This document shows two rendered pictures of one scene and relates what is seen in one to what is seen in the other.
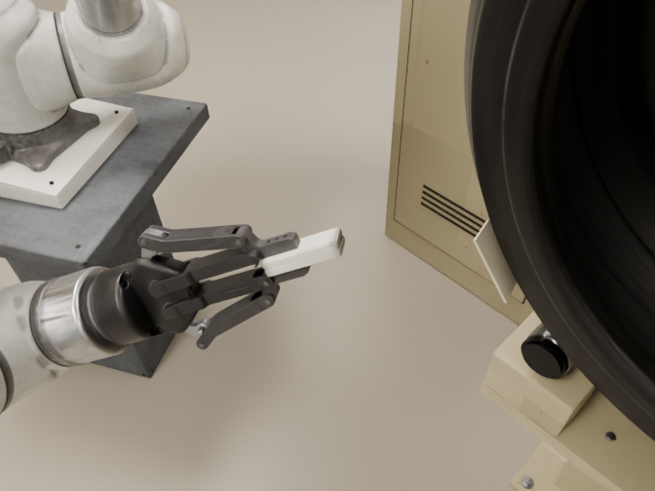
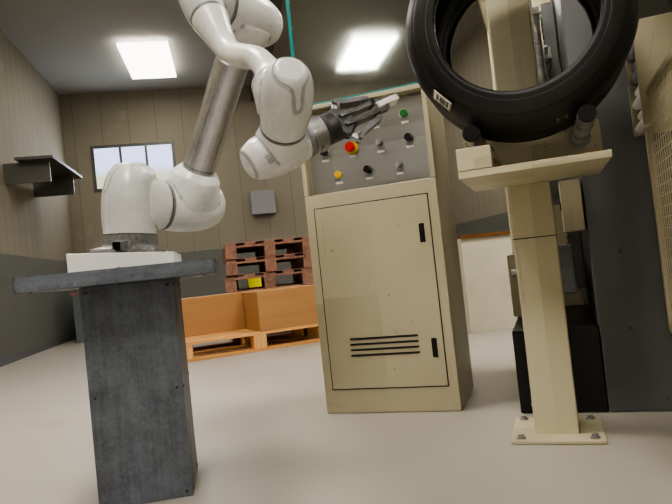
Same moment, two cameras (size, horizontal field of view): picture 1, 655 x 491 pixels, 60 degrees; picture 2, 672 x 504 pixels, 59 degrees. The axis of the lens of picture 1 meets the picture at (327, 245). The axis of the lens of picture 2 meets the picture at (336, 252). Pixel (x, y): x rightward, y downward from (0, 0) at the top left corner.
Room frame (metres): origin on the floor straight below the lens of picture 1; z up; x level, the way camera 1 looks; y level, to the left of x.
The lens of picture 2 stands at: (-0.90, 0.86, 0.59)
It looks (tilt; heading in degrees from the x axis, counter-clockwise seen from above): 2 degrees up; 332
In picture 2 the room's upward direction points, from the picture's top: 6 degrees counter-clockwise
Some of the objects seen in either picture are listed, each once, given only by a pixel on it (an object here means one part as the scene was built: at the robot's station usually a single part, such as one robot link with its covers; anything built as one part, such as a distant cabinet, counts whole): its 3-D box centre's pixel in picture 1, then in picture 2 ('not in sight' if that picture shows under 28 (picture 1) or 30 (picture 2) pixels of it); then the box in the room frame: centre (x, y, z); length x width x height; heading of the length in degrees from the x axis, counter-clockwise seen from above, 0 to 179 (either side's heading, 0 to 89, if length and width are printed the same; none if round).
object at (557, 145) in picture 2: not in sight; (530, 146); (0.41, -0.55, 0.90); 0.40 x 0.03 x 0.10; 42
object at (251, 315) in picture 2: not in sight; (245, 319); (4.03, -0.80, 0.24); 1.31 x 0.90 x 0.47; 87
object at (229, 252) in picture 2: not in sight; (269, 286); (5.28, -1.54, 0.48); 1.34 x 0.96 x 0.95; 163
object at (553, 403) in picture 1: (612, 295); (480, 167); (0.39, -0.32, 0.84); 0.36 x 0.09 x 0.06; 132
